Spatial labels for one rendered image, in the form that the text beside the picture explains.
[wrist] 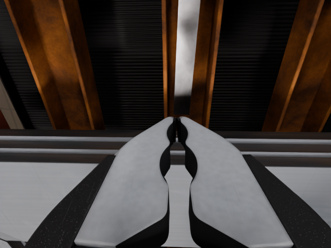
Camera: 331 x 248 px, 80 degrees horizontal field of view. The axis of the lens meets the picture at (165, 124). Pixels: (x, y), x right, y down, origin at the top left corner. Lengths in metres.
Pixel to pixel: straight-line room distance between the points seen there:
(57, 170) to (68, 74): 0.20
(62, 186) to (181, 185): 0.15
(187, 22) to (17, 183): 0.30
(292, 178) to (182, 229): 0.16
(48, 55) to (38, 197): 0.23
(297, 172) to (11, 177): 0.34
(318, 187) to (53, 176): 0.32
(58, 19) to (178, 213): 0.34
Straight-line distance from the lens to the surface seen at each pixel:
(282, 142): 0.28
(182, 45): 0.31
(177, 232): 0.34
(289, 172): 0.27
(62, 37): 0.40
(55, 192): 0.31
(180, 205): 0.28
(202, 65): 0.36
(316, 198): 0.32
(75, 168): 0.26
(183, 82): 0.32
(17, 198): 0.35
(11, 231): 0.43
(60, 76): 0.42
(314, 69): 0.43
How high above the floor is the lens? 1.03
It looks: 58 degrees down
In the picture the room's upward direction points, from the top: 176 degrees counter-clockwise
